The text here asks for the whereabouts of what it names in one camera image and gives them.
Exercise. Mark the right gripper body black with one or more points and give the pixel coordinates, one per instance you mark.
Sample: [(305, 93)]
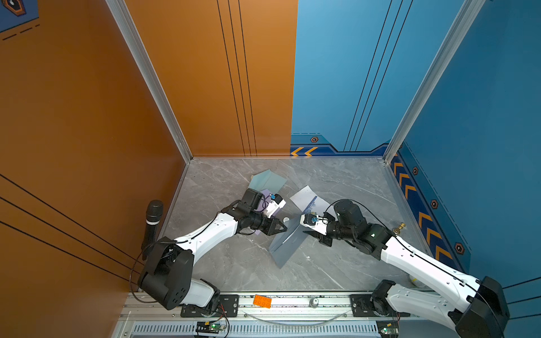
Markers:
[(323, 239)]

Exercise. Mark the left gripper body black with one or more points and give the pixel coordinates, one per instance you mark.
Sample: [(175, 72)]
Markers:
[(267, 225)]

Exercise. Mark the grey envelope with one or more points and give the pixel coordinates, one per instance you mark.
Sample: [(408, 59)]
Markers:
[(285, 244)]

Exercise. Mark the blue floral letter paper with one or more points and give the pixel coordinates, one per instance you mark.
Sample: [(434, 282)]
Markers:
[(316, 206)]

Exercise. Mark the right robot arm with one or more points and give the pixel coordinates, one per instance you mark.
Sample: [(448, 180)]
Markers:
[(471, 307)]

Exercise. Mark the purple envelope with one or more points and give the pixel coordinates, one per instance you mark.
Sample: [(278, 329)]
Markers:
[(267, 196)]

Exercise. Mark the teal envelope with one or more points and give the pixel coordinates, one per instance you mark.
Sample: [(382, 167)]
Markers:
[(267, 180)]

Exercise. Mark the plain white paper sheet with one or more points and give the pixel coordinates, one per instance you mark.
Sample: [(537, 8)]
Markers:
[(304, 199)]

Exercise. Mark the small brass chess piece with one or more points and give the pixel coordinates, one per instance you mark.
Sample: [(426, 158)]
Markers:
[(399, 228)]

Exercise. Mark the orange lego brick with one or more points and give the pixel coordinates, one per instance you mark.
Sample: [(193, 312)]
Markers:
[(262, 301)]

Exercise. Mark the right green circuit board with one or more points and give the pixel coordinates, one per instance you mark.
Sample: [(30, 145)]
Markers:
[(388, 329)]

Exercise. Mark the green circuit board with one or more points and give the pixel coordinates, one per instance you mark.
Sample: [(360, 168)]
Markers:
[(208, 327), (388, 329)]

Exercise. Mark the black microphone on stand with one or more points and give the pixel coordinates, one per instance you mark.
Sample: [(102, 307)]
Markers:
[(154, 215)]

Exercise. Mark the left green circuit board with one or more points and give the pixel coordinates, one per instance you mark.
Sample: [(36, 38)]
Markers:
[(208, 327)]

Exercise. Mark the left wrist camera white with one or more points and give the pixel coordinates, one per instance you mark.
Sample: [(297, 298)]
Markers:
[(275, 203)]

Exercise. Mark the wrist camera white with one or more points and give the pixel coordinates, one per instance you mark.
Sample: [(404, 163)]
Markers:
[(275, 203), (315, 223)]

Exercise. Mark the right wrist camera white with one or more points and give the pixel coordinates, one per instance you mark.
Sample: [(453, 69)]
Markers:
[(315, 223)]

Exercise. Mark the silver knob on rail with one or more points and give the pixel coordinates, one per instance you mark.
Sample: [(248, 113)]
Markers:
[(314, 302)]

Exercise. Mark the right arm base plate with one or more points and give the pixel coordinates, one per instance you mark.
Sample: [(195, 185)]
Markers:
[(363, 306)]

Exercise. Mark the aluminium front rail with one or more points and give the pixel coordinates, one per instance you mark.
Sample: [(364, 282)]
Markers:
[(295, 305)]

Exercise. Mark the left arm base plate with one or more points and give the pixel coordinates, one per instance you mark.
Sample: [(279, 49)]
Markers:
[(227, 304)]

